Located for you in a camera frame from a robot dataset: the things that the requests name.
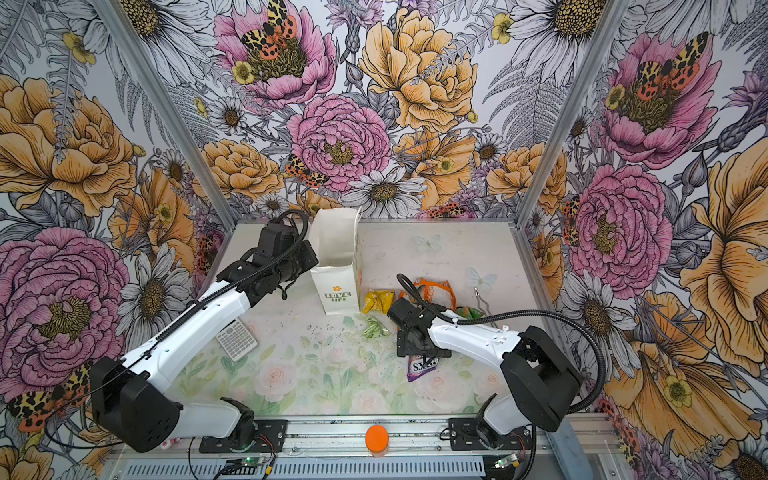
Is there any right green circuit board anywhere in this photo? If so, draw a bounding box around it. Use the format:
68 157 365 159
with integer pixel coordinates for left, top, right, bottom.
493 453 521 469

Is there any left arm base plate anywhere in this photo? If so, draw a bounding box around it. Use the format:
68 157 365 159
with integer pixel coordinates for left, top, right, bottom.
198 419 288 454

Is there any small green candy wrapper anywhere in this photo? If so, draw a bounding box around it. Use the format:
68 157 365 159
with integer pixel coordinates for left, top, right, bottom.
361 316 391 340

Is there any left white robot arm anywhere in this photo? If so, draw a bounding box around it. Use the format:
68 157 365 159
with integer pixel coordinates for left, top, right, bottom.
90 210 318 453

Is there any orange snack packet rear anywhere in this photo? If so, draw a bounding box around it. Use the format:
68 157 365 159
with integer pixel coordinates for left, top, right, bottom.
415 278 457 310

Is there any yellow snack packet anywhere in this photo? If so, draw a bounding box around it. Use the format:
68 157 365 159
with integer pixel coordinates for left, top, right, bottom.
362 290 395 314

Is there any right black corrugated cable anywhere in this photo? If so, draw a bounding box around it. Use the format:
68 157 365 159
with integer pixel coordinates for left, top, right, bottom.
396 273 607 415

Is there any grey blue padded object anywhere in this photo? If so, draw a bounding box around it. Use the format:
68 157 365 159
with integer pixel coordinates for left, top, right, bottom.
546 418 594 480

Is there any left black cable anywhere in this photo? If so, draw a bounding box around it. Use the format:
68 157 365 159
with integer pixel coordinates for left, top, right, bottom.
41 208 311 451

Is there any white paper bag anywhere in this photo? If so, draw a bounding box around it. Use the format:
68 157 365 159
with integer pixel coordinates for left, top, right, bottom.
309 208 362 315

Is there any white calculator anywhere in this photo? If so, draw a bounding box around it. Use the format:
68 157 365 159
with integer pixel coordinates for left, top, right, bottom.
216 319 258 362

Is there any purple Fox's candy bag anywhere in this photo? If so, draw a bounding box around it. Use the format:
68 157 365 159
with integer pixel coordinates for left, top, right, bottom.
406 355 439 383

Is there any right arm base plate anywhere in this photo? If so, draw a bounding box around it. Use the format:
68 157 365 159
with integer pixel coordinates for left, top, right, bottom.
441 417 532 452

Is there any left green circuit board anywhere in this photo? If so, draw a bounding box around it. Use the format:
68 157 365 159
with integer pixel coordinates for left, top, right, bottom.
226 456 270 469

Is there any pink white small toy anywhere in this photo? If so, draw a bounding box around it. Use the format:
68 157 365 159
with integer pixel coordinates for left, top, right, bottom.
159 438 179 450

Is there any orange round button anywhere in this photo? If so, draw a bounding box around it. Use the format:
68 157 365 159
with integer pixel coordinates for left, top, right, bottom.
365 424 390 457

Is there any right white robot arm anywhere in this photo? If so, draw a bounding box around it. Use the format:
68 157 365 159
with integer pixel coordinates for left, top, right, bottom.
387 298 584 449

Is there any green circuit board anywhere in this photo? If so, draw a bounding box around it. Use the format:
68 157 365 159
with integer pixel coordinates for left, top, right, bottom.
226 456 270 469
493 453 521 469

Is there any green snack packet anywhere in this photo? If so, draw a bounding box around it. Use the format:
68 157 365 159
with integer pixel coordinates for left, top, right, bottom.
455 306 486 320

